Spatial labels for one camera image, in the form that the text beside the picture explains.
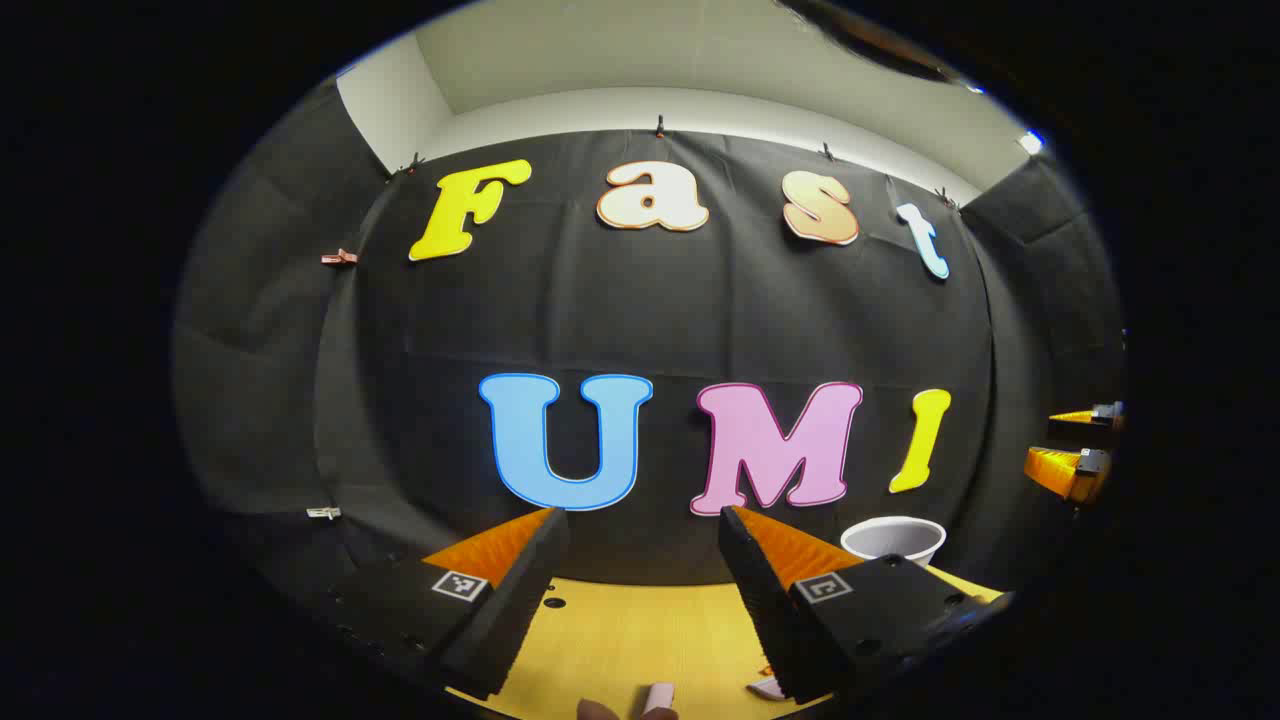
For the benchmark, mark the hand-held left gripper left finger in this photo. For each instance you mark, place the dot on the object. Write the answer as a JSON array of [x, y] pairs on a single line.
[[520, 590]]

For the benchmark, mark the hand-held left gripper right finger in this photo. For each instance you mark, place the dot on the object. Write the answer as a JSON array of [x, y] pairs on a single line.
[[760, 600]]

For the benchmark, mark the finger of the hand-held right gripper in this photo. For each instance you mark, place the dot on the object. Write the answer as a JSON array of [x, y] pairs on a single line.
[[1090, 415], [1065, 470]]

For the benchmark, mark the small pale pink broom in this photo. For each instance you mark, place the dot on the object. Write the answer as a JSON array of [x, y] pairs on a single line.
[[657, 698]]

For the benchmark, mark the white ribbed garbage bin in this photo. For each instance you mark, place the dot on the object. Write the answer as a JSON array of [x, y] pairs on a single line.
[[893, 540]]

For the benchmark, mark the yellow wooden desktop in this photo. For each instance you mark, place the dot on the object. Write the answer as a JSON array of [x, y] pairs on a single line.
[[620, 640]]

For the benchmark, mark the white clip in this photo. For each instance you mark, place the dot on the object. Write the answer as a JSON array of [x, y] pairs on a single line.
[[323, 513]]

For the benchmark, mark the black backdrop cloth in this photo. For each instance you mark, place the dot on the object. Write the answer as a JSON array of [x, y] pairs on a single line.
[[600, 320]]

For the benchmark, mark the pink clip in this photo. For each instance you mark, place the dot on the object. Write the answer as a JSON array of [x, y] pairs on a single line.
[[338, 258]]

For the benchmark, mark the dark overhead object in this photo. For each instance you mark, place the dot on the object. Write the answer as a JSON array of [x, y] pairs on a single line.
[[870, 40]]

